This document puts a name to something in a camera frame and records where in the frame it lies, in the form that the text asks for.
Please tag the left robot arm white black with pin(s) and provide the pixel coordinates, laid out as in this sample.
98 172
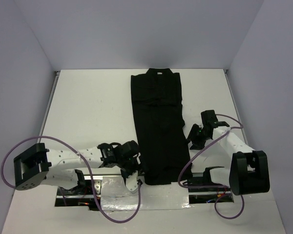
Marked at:
62 168

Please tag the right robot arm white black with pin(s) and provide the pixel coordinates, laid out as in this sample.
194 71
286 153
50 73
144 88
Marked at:
248 172

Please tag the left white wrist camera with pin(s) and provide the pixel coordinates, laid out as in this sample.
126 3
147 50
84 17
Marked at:
131 182

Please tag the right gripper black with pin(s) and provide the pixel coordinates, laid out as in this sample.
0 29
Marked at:
197 144

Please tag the aluminium rail left edge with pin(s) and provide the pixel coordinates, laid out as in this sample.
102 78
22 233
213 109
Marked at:
52 90

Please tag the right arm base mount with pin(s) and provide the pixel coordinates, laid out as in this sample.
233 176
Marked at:
198 187

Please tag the aluminium rail edge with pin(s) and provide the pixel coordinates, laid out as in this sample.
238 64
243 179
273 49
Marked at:
52 90
238 105

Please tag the white foam board front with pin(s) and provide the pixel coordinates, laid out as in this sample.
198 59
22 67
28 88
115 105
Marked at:
34 212

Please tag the aluminium rail right edge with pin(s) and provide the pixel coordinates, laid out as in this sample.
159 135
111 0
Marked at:
238 105

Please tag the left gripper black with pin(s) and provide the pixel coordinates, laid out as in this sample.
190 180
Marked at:
137 166

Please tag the black long sleeve shirt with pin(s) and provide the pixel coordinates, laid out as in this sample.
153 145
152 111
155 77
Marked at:
156 98

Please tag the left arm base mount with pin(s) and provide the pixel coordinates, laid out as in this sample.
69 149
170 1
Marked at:
79 196

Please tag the silver foil sheet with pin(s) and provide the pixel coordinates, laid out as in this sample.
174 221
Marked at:
116 197

